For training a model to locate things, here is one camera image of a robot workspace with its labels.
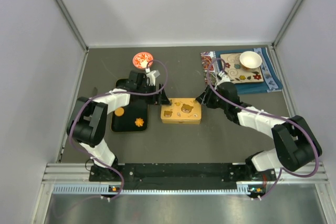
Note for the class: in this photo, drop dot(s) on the wooden puzzle board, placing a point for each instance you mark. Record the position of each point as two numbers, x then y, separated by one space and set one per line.
239 74

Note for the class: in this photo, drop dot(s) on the yellow cookie tin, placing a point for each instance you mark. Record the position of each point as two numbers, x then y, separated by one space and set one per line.
181 121

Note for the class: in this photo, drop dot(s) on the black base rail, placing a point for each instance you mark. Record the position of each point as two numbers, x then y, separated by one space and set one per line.
190 176

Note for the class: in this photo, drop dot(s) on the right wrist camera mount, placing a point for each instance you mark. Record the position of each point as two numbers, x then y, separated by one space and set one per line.
221 78

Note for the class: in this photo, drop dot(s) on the patterned cloth mat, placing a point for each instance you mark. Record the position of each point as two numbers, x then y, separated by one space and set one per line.
212 64

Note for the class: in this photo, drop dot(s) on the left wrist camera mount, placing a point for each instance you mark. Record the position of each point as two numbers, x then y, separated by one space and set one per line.
151 76

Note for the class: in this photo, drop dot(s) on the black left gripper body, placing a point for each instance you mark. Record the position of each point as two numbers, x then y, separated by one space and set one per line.
153 99

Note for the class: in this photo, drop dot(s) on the orange round cookie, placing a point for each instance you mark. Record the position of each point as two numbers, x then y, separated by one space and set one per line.
119 111

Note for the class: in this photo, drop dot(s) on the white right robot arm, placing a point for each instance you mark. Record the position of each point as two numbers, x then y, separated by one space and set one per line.
295 143

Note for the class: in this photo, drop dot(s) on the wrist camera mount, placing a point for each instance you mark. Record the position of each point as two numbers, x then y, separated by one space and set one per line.
151 76
221 78

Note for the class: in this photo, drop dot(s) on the red patterned small bowl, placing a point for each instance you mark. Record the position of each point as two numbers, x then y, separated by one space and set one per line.
142 60

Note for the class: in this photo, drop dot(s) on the white bowl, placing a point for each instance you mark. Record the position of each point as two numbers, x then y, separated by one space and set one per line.
250 60

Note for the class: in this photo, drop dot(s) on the black rectangular tray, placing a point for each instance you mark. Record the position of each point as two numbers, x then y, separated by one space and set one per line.
137 108

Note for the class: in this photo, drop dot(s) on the silver metal tongs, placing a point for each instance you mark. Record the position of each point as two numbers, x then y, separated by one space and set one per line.
94 91

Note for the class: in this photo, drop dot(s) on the orange flower cookie bottom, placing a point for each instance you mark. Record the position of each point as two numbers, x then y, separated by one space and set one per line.
139 122

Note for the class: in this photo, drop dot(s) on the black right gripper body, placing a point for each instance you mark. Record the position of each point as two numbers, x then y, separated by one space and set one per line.
213 100

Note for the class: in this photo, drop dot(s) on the silver tin lid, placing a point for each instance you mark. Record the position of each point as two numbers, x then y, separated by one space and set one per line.
181 109

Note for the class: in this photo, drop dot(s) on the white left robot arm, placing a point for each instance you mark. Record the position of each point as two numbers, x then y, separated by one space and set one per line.
87 124

